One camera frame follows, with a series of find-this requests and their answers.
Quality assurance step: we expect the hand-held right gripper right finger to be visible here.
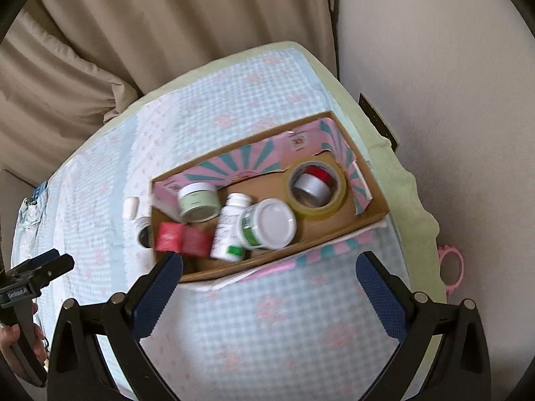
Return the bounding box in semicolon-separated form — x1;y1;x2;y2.
356;252;492;401

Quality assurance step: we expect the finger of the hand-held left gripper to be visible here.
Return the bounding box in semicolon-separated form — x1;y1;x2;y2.
24;254;75;298
9;249;60;278

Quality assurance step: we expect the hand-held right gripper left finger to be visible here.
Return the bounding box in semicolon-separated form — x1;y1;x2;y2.
47;252;183;401

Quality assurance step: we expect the red carton box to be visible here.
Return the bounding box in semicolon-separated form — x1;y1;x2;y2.
154;222;215;259

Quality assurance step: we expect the small black and white jar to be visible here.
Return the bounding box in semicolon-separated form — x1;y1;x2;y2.
134;216;156;256

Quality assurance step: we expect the pink striped cardboard box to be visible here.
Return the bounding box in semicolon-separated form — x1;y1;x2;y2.
148;110;392;294

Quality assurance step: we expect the white pill bottle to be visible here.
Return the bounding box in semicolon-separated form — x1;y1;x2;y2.
210;193;253;263

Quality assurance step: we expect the small green jar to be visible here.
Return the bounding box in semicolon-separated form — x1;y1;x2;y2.
178;182;222;224

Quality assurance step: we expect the clear yellow tape roll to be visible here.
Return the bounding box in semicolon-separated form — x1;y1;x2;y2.
283;156;349;220

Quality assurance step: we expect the white jar with green label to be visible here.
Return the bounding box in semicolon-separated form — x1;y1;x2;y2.
238;198;298;251

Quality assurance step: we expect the person's left hand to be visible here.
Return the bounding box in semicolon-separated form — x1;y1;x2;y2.
0;304;49;365

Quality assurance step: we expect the light blue quilt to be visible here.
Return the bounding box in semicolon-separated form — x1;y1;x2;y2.
10;184;51;262

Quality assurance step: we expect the checkered blue pink blanket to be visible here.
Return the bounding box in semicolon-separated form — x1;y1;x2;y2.
12;47;419;401

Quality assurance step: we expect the light green bed sheet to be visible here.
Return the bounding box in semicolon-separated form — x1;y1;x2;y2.
104;40;444;401

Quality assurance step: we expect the beige curtain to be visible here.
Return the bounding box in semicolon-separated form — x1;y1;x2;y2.
0;0;340;178

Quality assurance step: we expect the pink plastic ring toy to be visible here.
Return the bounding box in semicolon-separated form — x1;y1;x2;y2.
437;245;466;295

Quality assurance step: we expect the black strap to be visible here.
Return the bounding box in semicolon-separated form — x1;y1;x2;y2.
358;93;397;151

